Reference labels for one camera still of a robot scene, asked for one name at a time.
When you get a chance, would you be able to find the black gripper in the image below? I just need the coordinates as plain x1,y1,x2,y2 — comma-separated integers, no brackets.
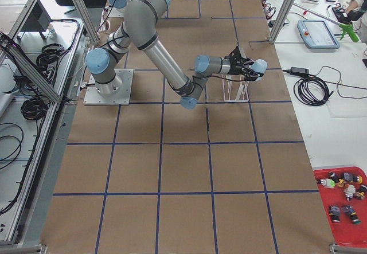
224,46,258,81

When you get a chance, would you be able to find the light blue ikea cup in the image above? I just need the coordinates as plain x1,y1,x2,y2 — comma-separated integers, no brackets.
251,59,268,81

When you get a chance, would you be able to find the black power adapter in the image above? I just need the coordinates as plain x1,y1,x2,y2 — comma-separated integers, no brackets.
283,67,310,77

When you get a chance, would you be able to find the blue teach pendant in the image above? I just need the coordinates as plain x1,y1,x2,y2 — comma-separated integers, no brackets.
297,19,340,50

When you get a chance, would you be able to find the red parts tray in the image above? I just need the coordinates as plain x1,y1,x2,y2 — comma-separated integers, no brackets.
314,166,366,248

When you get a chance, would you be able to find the white wire cup rack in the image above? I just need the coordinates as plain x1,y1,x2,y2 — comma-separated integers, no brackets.
220,48,250,103

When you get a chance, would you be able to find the coiled black cable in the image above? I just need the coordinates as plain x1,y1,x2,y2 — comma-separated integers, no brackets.
294,76,334,107

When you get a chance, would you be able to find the aluminium frame post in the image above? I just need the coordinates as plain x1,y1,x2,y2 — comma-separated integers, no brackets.
268,0,295,44

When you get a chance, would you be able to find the green handled tool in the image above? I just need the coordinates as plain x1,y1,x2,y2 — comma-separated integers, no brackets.
339,23,359,42

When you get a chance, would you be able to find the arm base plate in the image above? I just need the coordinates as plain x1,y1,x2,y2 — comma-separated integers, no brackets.
83,69,134,105
101,5,126,19

